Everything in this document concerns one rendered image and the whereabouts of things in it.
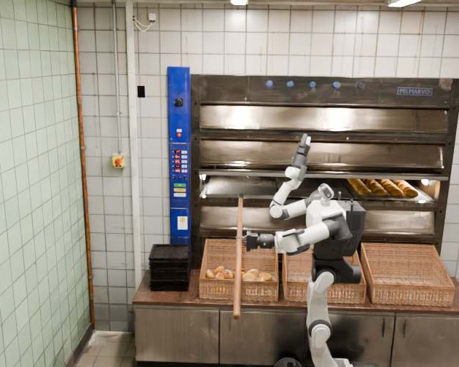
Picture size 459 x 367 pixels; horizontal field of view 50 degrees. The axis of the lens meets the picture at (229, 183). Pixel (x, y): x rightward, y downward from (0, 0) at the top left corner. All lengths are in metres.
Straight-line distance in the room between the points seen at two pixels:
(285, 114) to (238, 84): 0.41
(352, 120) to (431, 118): 0.57
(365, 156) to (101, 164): 1.98
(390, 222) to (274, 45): 1.60
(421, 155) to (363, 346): 1.44
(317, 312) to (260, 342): 0.67
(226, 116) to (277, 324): 1.53
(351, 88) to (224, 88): 0.91
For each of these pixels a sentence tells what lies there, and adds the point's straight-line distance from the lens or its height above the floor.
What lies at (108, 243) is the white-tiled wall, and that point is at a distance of 4.05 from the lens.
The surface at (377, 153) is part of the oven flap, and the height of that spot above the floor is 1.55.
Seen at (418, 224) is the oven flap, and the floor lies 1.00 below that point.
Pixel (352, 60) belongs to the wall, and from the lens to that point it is 3.70.
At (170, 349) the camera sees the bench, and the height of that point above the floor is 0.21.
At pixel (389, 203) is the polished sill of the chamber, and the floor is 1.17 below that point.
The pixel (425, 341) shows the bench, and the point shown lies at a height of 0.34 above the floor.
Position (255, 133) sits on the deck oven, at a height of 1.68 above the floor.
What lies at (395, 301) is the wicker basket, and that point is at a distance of 3.69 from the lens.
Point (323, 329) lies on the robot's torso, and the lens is 3.13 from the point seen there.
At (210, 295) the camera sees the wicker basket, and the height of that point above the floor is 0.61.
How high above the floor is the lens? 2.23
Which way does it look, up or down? 14 degrees down
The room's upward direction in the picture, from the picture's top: 1 degrees clockwise
